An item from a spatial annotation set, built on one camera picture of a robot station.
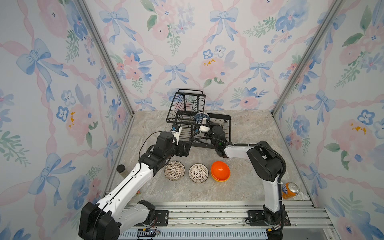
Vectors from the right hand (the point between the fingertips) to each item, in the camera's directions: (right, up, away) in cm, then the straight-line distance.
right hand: (210, 117), depth 93 cm
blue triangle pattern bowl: (-7, +1, +19) cm, 20 cm away
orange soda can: (+36, -37, -21) cm, 56 cm away
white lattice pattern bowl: (-8, -33, -6) cm, 35 cm away
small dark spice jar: (-49, -28, -14) cm, 58 cm away
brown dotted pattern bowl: (-22, -32, -5) cm, 39 cm away
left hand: (-16, -14, -15) cm, 26 cm away
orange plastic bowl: (+5, -31, -9) cm, 33 cm away
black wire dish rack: (-16, +6, +17) cm, 24 cm away
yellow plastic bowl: (+5, -36, -11) cm, 38 cm away
